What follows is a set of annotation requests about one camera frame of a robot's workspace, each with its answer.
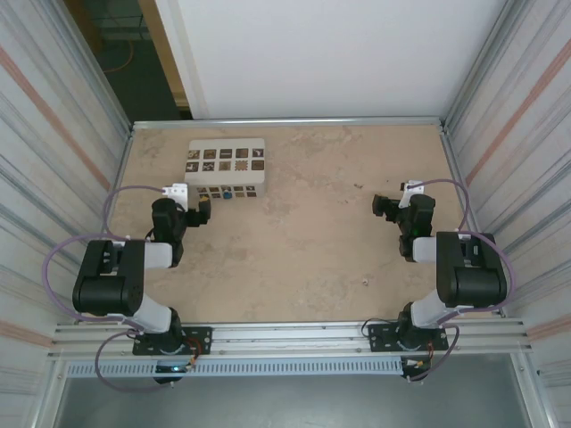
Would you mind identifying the white box with picture tiles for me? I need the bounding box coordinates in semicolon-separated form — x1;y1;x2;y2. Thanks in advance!
184;137;268;198

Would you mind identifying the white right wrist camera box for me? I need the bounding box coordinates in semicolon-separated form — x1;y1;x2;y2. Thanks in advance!
400;179;425;210

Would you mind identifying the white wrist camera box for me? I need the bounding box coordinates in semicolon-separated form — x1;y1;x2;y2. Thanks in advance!
400;179;425;210
161;182;190;201

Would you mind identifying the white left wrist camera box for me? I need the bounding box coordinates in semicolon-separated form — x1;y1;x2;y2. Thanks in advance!
161;182;190;201

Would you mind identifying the aluminium frame bar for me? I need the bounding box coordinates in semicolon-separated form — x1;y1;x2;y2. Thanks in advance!
131;117;447;131

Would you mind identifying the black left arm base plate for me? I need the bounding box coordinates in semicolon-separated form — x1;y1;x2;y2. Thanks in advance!
132;326;213;357

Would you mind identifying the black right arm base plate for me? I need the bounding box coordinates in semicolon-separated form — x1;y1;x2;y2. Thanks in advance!
367;321;450;353

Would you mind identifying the aluminium mounting rail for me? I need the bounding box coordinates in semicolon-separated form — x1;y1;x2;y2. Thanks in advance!
52;317;534;360

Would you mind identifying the wooden door frame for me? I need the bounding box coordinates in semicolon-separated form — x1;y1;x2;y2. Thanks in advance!
137;0;194;109

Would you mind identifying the orange floor cable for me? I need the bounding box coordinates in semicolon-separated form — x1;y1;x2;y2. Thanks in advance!
104;38;136;75

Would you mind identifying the grey slotted cable duct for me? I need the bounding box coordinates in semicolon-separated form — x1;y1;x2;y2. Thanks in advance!
65;356;405;378

